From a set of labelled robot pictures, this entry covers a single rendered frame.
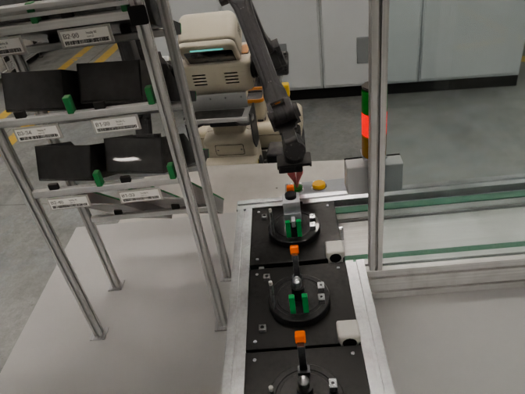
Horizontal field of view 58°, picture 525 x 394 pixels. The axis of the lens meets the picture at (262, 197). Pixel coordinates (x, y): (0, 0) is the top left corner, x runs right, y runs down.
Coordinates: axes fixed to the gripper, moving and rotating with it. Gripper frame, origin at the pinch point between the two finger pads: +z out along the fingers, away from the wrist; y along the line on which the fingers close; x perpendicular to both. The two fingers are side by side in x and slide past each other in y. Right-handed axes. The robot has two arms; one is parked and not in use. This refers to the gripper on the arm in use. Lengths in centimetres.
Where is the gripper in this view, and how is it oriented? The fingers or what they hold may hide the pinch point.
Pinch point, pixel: (296, 184)
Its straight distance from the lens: 146.2
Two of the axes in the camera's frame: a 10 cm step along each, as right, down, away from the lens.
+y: 9.9, -1.0, -0.9
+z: 1.4, 8.1, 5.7
